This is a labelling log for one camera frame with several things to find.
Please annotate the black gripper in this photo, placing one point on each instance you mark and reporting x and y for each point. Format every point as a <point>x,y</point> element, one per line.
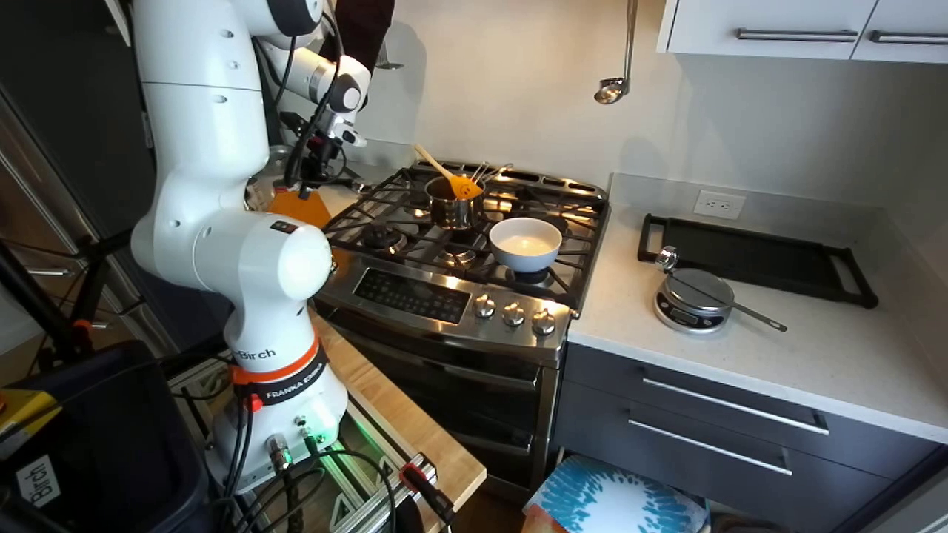
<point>314,145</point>

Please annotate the wooden robot mounting board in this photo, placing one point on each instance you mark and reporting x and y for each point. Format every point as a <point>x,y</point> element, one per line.
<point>405,415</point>

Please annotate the blue white patterned box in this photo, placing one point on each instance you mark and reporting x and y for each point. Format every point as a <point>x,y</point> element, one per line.
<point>612,501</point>

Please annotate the stainless steel gas stove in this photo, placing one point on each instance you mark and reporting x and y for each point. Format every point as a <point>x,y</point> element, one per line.
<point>433,299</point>

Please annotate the black bin with label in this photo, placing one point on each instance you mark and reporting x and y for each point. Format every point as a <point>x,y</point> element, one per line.
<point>98,454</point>

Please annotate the round steel lid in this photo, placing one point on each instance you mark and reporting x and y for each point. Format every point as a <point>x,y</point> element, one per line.
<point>695,299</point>

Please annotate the grey base drawer cabinet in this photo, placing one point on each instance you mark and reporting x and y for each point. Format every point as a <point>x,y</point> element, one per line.
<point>713,435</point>

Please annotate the black rectangular tray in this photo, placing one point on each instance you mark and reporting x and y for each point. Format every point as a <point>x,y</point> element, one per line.
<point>760,260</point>

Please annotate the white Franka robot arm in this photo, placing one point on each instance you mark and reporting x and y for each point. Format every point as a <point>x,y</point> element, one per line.
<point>196,149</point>

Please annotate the small steel pot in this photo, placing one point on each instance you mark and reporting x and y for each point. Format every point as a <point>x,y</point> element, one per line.
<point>451,211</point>

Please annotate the white bowl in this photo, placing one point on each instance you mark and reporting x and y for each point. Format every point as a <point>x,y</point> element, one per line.
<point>526,245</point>

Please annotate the orange cloth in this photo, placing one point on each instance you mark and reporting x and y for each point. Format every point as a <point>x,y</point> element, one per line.
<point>300,208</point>

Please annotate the black tripod stand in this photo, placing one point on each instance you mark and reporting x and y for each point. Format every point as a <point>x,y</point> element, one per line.
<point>49,299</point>

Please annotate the steel stove knob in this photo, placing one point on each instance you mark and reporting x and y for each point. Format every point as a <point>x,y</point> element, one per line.
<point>545,321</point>
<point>513,316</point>
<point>485,307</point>

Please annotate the dark hanging oven mitt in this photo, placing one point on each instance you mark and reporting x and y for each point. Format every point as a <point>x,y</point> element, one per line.
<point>369,28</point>

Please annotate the white wall cabinet door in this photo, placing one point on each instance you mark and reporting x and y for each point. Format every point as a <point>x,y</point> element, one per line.
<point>771,25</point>
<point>908,31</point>

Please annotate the hanging metal ladle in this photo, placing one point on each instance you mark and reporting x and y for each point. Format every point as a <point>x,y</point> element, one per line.
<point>612,90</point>

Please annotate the white wall outlet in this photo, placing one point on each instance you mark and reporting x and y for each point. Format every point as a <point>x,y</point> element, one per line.
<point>719,202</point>

